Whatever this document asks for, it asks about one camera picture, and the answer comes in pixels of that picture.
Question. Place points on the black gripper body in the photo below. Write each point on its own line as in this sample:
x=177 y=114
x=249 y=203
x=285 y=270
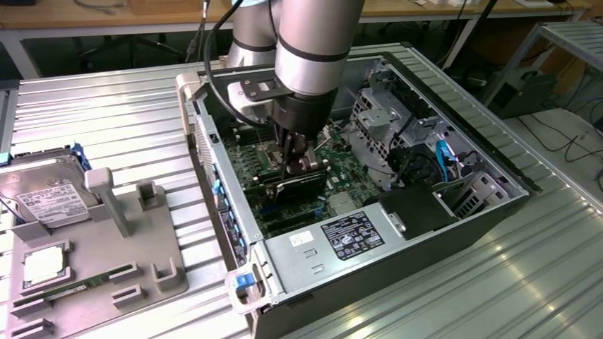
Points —
x=304 y=113

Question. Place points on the graphics card with black shroud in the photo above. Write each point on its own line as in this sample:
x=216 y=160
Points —
x=302 y=189

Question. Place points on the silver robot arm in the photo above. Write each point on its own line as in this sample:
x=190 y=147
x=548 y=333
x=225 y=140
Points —
x=312 y=53

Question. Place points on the CPU socket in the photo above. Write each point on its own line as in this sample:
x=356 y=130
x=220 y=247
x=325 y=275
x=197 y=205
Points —
x=274 y=155

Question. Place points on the green motherboard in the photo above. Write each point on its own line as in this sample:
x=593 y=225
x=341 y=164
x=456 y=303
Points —
x=344 y=166

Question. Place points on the black labelled RAM stick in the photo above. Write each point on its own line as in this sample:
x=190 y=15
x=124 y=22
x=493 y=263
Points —
x=264 y=178

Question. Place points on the silver chipset heatsink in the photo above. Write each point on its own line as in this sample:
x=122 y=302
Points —
x=344 y=203

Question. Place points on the silver perforated disk bay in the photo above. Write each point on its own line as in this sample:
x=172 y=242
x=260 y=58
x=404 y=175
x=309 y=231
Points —
x=377 y=116

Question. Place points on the blue expansion slot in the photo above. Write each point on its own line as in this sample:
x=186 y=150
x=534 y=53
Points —
x=270 y=210

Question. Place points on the short black expansion slot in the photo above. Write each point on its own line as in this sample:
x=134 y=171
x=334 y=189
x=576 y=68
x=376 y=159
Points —
x=290 y=220

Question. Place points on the black plastic shroud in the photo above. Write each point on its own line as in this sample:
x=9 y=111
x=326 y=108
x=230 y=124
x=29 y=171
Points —
x=414 y=213

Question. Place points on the silver power supply unit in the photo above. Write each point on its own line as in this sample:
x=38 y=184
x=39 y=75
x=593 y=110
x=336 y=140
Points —
x=297 y=270

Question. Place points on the silver slotted disk bay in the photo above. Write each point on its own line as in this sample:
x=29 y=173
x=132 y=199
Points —
x=472 y=198

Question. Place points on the open black PC case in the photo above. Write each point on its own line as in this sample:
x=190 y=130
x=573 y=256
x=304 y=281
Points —
x=425 y=254

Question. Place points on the blue case latch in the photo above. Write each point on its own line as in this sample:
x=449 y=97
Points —
x=244 y=282

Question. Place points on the black chair base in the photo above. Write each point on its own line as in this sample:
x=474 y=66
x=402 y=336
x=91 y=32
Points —
x=133 y=40

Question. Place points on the black box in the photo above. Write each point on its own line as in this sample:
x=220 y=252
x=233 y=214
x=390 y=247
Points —
x=533 y=95

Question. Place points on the grey parts rack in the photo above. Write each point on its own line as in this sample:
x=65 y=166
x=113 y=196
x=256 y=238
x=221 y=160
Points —
x=94 y=254

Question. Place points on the hard disk with blue caddy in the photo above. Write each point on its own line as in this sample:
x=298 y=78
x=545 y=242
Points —
x=42 y=190

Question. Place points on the green RAM stick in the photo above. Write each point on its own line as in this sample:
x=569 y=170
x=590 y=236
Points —
x=75 y=286

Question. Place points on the metal slat shelf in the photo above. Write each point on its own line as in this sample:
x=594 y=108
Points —
x=576 y=39

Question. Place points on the silver CPU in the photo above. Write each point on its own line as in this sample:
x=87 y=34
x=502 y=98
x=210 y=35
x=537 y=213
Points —
x=45 y=266

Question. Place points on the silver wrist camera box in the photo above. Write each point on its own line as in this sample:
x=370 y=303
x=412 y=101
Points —
x=245 y=106

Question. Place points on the wooden desk white frame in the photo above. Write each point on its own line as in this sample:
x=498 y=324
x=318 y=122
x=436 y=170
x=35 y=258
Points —
x=448 y=12

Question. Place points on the grey metal rail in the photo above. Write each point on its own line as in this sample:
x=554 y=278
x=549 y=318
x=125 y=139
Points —
x=9 y=116

